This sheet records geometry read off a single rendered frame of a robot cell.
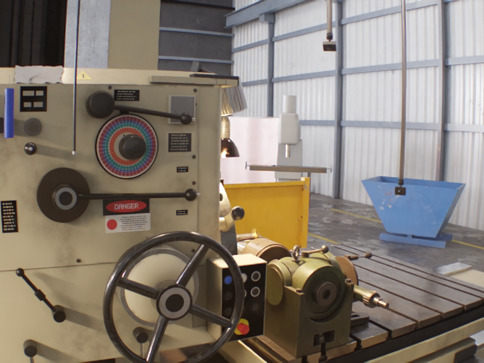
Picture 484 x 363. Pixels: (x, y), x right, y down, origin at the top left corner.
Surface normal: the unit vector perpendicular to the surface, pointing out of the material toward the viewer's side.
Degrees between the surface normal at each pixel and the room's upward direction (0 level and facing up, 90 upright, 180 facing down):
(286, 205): 90
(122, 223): 90
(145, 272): 67
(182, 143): 90
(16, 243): 90
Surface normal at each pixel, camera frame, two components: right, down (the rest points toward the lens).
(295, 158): -0.16, 0.13
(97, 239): 0.45, 0.13
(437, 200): -0.57, 0.10
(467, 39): -0.89, 0.04
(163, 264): 0.45, -0.38
